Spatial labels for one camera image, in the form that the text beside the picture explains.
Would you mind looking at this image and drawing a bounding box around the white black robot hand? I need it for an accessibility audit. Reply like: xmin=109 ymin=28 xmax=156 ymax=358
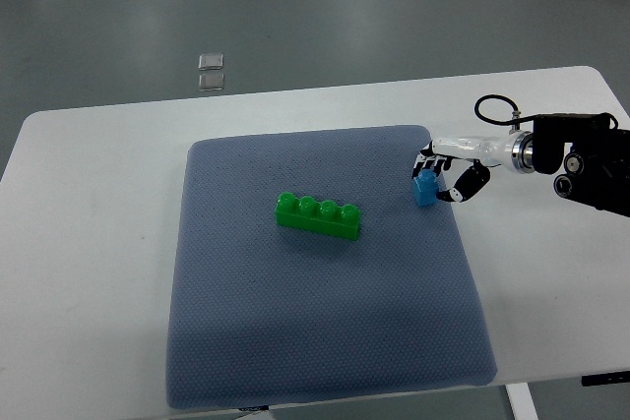
xmin=410 ymin=133 xmax=534 ymax=205

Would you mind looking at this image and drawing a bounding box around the blue toy block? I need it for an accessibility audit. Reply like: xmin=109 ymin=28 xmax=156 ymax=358
xmin=412 ymin=169 xmax=439 ymax=208

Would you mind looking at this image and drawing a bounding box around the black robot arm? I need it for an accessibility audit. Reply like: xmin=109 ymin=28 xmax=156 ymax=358
xmin=532 ymin=112 xmax=629 ymax=216

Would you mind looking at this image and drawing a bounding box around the green four-stud toy block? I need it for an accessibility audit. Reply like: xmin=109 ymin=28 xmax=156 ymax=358
xmin=275 ymin=192 xmax=361 ymax=241

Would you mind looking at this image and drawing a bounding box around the blue-grey textured mat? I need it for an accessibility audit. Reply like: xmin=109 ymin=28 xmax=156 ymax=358
xmin=166 ymin=125 xmax=497 ymax=409

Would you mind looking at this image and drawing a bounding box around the black desk control panel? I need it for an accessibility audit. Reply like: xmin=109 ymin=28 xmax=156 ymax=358
xmin=581 ymin=371 xmax=630 ymax=387

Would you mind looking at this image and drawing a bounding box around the white table leg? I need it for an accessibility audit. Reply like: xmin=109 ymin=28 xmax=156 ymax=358
xmin=505 ymin=383 xmax=538 ymax=420

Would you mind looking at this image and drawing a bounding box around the upper metal floor plate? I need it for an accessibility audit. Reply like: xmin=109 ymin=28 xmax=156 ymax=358
xmin=198 ymin=53 xmax=224 ymax=71

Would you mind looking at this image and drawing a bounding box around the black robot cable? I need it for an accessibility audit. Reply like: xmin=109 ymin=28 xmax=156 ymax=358
xmin=473 ymin=94 xmax=537 ymax=134

